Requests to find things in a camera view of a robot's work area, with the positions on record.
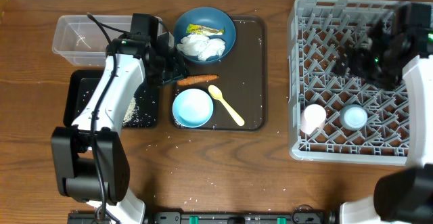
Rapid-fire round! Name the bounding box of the white tissue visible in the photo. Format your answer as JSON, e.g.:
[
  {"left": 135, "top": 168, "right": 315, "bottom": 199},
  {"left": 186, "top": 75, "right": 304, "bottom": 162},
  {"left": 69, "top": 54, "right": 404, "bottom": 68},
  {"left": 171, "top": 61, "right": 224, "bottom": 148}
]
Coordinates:
[{"left": 177, "top": 34, "right": 225, "bottom": 62}]

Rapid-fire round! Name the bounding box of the yellow snack wrapper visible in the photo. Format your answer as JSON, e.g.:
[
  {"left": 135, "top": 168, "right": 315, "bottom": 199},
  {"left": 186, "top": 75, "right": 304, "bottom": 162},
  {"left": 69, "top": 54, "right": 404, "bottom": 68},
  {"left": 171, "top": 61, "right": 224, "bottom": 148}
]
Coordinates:
[{"left": 185, "top": 24, "right": 225, "bottom": 36}]

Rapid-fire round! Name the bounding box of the light blue bowl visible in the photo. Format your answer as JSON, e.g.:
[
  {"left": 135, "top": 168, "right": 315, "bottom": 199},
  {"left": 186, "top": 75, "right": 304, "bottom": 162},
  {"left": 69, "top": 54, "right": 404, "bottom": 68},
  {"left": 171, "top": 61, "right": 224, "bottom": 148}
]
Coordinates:
[{"left": 172, "top": 89, "right": 214, "bottom": 128}]

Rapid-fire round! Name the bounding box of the light blue cup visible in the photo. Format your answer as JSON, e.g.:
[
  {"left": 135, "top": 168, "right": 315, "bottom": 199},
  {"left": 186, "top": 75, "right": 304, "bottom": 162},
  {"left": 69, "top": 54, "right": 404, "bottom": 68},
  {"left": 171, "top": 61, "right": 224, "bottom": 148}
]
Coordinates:
[{"left": 339, "top": 104, "right": 368, "bottom": 131}]

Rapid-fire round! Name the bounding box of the pink cup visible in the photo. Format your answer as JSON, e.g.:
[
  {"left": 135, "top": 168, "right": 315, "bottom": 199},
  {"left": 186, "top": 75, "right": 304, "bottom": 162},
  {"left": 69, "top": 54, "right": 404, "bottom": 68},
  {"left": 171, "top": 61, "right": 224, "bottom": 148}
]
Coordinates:
[{"left": 300, "top": 104, "right": 327, "bottom": 135}]

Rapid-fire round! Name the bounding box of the white rice pile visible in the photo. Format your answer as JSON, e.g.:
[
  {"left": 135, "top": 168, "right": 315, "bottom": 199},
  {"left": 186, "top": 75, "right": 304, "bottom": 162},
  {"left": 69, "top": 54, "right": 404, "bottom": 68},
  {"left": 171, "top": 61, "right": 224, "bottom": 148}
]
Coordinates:
[{"left": 122, "top": 97, "right": 136, "bottom": 125}]

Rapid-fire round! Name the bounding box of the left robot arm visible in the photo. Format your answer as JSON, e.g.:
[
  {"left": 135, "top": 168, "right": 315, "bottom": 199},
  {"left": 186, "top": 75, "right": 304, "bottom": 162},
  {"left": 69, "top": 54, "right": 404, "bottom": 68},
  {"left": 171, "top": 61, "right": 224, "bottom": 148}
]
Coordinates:
[{"left": 51, "top": 14, "right": 189, "bottom": 223}]

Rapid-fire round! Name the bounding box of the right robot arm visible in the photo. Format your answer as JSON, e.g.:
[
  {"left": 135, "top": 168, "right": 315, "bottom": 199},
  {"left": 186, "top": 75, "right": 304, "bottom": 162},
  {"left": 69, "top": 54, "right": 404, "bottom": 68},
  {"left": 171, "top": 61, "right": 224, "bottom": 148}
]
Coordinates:
[{"left": 334, "top": 2, "right": 432, "bottom": 223}]

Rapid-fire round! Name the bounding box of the black waste tray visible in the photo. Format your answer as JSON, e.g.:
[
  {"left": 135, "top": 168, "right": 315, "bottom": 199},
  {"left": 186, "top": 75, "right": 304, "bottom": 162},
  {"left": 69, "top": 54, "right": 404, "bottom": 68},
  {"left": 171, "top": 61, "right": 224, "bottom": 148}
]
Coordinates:
[{"left": 63, "top": 69, "right": 160, "bottom": 128}]

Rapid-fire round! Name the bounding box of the grey dishwasher rack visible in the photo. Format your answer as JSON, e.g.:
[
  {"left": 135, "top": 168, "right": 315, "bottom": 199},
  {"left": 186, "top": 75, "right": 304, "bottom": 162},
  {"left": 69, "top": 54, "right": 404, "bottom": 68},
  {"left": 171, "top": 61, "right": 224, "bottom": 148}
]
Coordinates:
[{"left": 288, "top": 0, "right": 409, "bottom": 166}]

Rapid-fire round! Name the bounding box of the orange carrot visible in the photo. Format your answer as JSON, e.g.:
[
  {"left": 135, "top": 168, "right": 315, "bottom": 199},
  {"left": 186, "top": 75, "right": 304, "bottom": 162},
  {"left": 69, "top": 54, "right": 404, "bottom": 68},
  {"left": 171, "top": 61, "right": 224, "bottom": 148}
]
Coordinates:
[{"left": 177, "top": 74, "right": 219, "bottom": 86}]

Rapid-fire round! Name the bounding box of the yellow plastic spoon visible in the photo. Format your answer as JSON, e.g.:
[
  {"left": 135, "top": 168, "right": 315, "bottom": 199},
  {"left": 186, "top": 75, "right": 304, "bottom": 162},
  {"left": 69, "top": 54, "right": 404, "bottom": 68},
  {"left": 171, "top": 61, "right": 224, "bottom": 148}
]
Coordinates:
[{"left": 208, "top": 85, "right": 245, "bottom": 126}]

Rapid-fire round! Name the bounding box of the dark blue plate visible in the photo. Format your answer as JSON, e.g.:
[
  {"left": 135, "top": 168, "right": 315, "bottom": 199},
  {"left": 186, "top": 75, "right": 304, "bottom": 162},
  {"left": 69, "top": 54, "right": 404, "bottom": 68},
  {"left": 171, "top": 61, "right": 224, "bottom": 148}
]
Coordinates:
[{"left": 173, "top": 7, "right": 236, "bottom": 63}]

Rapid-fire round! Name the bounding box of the brown serving tray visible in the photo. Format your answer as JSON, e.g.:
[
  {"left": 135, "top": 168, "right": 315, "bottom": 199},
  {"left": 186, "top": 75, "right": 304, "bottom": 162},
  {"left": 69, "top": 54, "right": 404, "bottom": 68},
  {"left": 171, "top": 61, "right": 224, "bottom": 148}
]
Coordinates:
[{"left": 170, "top": 15, "right": 267, "bottom": 131}]

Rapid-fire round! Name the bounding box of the clear plastic bin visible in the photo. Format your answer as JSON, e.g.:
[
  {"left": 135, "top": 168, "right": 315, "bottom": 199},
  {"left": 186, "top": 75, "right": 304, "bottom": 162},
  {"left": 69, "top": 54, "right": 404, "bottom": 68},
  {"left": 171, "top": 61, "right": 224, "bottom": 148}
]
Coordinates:
[{"left": 51, "top": 15, "right": 166, "bottom": 67}]

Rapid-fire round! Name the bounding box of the black left cable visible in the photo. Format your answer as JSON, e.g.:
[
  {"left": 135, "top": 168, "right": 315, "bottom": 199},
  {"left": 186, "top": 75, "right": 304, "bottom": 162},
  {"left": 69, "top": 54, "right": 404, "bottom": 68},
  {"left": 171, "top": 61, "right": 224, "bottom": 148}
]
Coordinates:
[{"left": 86, "top": 12, "right": 133, "bottom": 224}]

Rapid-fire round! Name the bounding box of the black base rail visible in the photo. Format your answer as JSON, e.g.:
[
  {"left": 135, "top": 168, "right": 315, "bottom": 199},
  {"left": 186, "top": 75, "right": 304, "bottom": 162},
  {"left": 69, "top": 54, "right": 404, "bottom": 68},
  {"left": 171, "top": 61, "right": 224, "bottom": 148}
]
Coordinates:
[{"left": 66, "top": 210, "right": 339, "bottom": 224}]

